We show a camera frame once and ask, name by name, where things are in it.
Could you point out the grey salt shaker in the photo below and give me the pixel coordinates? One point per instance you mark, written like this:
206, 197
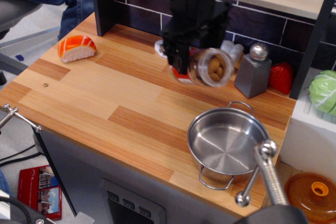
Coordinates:
253, 74

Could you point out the red book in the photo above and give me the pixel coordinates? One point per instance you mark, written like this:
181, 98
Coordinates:
38, 188

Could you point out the green toy cabbage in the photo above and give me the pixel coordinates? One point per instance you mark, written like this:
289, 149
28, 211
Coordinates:
322, 92

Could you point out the metal clamp screw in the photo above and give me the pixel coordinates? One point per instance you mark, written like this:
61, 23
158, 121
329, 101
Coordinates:
13, 113
263, 154

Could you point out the black vertical post right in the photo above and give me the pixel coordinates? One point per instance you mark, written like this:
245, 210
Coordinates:
311, 48

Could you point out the toy fried egg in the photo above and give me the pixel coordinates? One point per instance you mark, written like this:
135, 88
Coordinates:
158, 46

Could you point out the right metal clamp screw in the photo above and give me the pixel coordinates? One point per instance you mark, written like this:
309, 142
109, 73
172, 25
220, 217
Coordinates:
263, 154

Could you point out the red toy strawberry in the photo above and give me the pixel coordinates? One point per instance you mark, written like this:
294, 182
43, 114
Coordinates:
281, 77

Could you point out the clear almond jar red label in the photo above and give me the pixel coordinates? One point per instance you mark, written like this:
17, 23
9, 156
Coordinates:
211, 67

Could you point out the grey chair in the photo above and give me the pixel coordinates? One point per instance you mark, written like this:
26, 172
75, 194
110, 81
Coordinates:
12, 12

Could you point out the stainless steel pot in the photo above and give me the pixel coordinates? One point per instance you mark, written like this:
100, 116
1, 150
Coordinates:
221, 142

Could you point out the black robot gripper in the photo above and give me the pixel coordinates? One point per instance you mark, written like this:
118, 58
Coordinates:
196, 23

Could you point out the orange pot lid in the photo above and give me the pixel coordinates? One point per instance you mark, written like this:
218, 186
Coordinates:
314, 195

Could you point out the grey toy oven panel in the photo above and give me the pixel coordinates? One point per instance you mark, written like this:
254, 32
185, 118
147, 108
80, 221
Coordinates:
125, 206

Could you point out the black vertical post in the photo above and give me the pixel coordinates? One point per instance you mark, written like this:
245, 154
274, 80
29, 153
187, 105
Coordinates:
105, 14
311, 48

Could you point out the toy salmon sushi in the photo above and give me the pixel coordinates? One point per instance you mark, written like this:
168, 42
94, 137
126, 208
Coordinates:
76, 47

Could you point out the black vertical post left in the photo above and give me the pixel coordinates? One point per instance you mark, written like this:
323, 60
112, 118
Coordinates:
105, 14

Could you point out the left metal clamp screw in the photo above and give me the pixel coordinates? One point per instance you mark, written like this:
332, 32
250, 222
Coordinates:
13, 113

